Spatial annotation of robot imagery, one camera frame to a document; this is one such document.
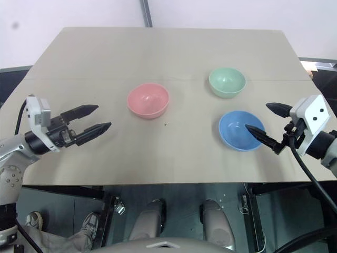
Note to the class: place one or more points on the blue bowl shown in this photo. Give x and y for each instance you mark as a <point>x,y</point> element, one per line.
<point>237,137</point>

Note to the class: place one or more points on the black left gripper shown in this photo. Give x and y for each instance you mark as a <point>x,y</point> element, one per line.
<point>61,133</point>

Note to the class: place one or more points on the grey robot leg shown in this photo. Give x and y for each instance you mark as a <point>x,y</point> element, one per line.
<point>147,218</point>
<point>216,221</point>

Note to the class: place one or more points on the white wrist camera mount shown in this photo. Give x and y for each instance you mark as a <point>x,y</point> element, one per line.
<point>39,113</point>
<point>313,116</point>

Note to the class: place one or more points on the green bowl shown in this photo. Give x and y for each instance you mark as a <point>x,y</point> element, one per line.
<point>226,83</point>

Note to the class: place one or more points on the grey robot left leg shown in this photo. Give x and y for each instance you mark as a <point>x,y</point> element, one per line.
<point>147,218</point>

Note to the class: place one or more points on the pink bowl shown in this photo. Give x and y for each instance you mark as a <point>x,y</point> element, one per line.
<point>147,101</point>

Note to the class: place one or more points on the grey sneaker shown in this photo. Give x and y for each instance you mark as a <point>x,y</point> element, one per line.
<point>34,220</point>
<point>90,226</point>

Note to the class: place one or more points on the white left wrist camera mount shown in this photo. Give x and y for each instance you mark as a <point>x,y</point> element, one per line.
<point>39,113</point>

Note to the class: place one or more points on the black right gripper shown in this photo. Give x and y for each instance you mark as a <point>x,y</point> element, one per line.
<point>293,133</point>

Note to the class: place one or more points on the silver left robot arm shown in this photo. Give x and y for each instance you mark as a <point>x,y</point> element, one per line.
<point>13,147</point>

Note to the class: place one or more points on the metal bracket under table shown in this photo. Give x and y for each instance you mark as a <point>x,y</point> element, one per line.
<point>119,205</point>

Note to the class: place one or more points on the grey robot right leg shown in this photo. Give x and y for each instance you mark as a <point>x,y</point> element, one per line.
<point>216,221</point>

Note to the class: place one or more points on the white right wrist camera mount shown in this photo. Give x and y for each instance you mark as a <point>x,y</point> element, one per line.
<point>313,116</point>

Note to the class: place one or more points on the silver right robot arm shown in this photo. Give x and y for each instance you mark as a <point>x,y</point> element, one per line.
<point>330,155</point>

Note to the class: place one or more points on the grey robot torso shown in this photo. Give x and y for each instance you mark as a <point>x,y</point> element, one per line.
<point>163,246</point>

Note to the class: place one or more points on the grey pillar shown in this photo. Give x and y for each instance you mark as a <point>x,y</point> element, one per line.
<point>146,13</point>

